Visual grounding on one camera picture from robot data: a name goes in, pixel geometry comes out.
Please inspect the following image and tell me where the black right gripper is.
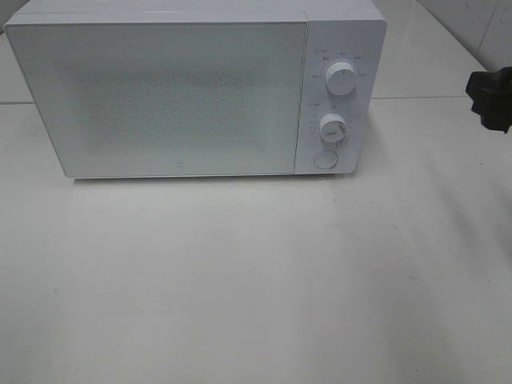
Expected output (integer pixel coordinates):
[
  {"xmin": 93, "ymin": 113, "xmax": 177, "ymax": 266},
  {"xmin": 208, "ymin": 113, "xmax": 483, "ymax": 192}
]
[{"xmin": 466, "ymin": 70, "xmax": 511, "ymax": 134}]

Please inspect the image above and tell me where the white timer knob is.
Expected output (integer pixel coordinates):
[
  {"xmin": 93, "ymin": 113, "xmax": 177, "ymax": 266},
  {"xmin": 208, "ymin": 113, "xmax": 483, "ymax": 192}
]
[{"xmin": 318, "ymin": 113, "xmax": 347, "ymax": 143}]

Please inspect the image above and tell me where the round white door button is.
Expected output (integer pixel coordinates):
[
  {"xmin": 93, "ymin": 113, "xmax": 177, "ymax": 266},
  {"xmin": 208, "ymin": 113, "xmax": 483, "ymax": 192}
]
[{"xmin": 314, "ymin": 150, "xmax": 338, "ymax": 170}]

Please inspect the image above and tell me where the white microwave door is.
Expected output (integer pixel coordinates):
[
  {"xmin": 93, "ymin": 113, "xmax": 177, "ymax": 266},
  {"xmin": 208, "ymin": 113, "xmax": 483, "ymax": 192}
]
[{"xmin": 7, "ymin": 22, "xmax": 306, "ymax": 178}]

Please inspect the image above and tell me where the upper white power knob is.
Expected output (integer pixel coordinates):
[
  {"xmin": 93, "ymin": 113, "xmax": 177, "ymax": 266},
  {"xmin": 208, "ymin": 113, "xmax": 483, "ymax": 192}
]
[{"xmin": 325, "ymin": 59, "xmax": 358, "ymax": 96}]

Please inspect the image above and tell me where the white microwave oven body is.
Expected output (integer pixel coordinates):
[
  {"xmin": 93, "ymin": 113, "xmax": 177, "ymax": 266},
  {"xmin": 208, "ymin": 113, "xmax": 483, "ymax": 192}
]
[{"xmin": 4, "ymin": 1, "xmax": 387, "ymax": 178}]

